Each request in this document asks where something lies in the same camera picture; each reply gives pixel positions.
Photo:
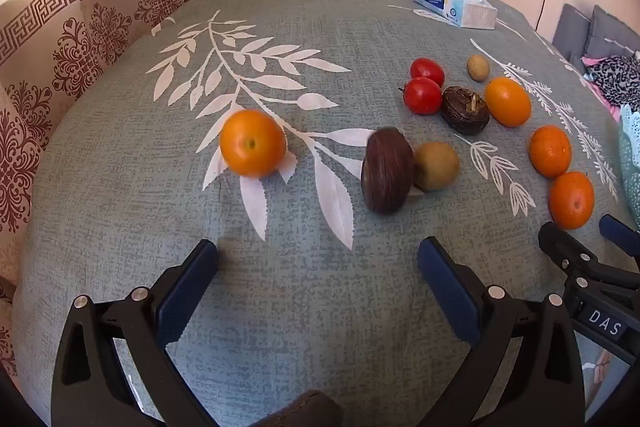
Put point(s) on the dark brown water chestnut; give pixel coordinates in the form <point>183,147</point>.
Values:
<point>387,177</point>
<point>465,112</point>

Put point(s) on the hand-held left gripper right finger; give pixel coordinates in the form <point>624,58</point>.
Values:
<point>447,292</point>

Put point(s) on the grey leaf-print bedsheet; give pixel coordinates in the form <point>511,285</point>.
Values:
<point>310,307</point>

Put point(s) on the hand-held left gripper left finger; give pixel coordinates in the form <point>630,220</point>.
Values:
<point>186,292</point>

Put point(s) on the round green-brown kiwi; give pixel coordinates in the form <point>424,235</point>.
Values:
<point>437,165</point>

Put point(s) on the pink cloth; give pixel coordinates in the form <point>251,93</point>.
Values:
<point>595,59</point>

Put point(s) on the leopard print cloth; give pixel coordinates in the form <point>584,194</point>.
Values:
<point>620,74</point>

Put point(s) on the light blue lace basket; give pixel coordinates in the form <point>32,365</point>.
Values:
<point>631,147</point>

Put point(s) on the red tomato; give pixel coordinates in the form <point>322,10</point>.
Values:
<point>422,97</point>
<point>428,70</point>

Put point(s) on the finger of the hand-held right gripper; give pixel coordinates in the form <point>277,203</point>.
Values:
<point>565,249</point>
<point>617,227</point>

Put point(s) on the orange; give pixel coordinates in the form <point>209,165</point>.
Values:
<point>550,152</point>
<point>571,200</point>
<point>252,147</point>
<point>507,102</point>

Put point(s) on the beige patterned curtain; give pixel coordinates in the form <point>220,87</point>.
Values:
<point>100,32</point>

